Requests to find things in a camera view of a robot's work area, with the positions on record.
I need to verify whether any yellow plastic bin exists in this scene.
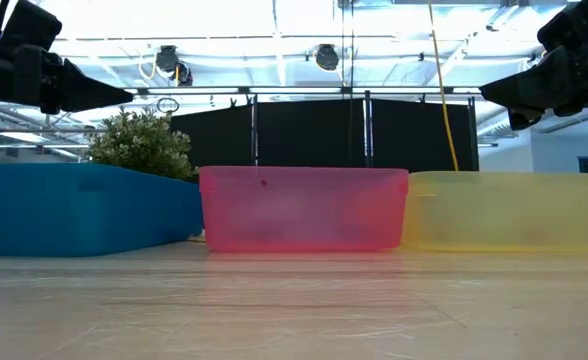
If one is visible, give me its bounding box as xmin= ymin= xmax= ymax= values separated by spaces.
xmin=400 ymin=170 xmax=588 ymax=254

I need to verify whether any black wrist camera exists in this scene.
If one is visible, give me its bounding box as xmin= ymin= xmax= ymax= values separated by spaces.
xmin=0 ymin=0 xmax=65 ymax=52
xmin=537 ymin=0 xmax=588 ymax=52

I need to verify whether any black overhead camera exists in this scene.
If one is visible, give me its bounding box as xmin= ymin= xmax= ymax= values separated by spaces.
xmin=313 ymin=43 xmax=342 ymax=73

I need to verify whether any black partition screen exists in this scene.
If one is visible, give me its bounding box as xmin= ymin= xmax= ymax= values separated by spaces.
xmin=169 ymin=96 xmax=480 ymax=174

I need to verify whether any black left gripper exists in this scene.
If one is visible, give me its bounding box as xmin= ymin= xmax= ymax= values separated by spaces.
xmin=0 ymin=42 xmax=135 ymax=116

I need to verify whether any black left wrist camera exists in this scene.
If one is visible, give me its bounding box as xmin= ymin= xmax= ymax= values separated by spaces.
xmin=0 ymin=0 xmax=65 ymax=52

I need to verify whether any blue plastic bin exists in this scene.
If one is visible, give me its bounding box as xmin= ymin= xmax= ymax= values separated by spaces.
xmin=0 ymin=161 xmax=206 ymax=259

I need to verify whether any yellow hanging cable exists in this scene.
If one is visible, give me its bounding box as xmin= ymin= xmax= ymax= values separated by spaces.
xmin=425 ymin=0 xmax=462 ymax=173

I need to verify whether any potted plant black pot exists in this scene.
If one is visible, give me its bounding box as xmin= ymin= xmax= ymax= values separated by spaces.
xmin=85 ymin=106 xmax=201 ymax=184

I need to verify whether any black ceiling device with cable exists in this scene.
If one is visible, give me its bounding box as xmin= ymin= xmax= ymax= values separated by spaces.
xmin=154 ymin=44 xmax=195 ymax=88

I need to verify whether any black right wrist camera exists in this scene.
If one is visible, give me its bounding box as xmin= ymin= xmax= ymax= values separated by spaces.
xmin=537 ymin=0 xmax=588 ymax=52

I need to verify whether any red plastic bin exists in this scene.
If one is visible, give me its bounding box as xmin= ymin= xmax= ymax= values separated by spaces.
xmin=198 ymin=165 xmax=411 ymax=254

